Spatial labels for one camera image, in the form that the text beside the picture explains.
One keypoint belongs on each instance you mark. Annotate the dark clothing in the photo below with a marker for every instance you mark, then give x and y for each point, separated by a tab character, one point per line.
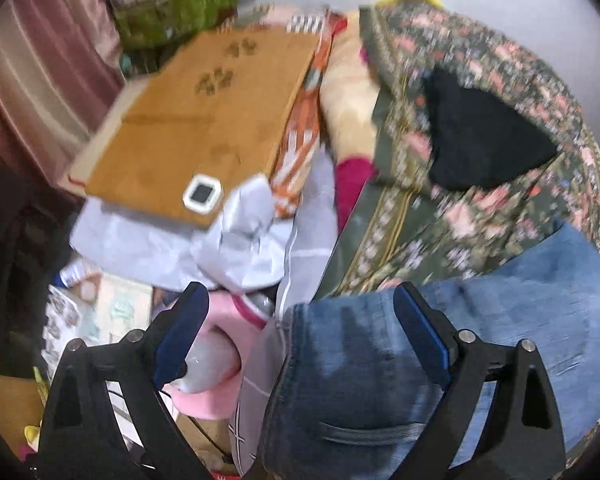
20	260

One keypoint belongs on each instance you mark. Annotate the green storage bag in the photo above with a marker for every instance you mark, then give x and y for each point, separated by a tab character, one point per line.
180	7

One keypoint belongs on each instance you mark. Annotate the floral blanket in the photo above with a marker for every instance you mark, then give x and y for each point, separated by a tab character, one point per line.
480	50

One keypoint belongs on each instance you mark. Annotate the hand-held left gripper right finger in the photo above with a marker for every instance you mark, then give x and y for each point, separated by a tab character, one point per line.
421	332

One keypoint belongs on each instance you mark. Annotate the striped cloth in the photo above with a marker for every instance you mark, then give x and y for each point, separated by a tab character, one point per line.
307	22

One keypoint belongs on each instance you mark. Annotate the lavender cloth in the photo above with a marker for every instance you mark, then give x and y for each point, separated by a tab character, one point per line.
240	250

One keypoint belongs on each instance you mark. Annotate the blue jeans pants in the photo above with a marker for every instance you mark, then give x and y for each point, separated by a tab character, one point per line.
360	360

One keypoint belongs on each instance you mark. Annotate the wooden lap desk board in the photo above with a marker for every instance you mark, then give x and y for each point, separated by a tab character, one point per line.
190	125

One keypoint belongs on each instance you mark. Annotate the magenta cloth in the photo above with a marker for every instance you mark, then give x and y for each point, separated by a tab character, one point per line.
352	175

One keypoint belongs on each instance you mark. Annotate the pink cloth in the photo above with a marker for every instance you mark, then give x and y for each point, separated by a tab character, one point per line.
230	310

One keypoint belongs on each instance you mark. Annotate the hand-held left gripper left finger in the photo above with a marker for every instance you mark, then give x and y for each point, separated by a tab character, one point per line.
180	332

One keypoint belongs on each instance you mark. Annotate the printed paper box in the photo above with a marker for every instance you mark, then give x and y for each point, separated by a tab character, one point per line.
125	305

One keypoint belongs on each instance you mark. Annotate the black cloth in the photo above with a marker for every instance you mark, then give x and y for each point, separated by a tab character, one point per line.
475	140

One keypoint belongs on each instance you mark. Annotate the small white clock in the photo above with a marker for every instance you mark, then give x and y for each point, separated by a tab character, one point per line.
201	194

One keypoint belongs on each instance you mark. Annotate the orange white patterned box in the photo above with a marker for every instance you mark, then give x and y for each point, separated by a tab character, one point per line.
300	130

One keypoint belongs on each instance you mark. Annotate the striped pink curtain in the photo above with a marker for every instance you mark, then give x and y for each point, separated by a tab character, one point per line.
30	70

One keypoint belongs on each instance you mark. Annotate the cream yellow cloth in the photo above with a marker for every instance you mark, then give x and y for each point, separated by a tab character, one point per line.
345	110

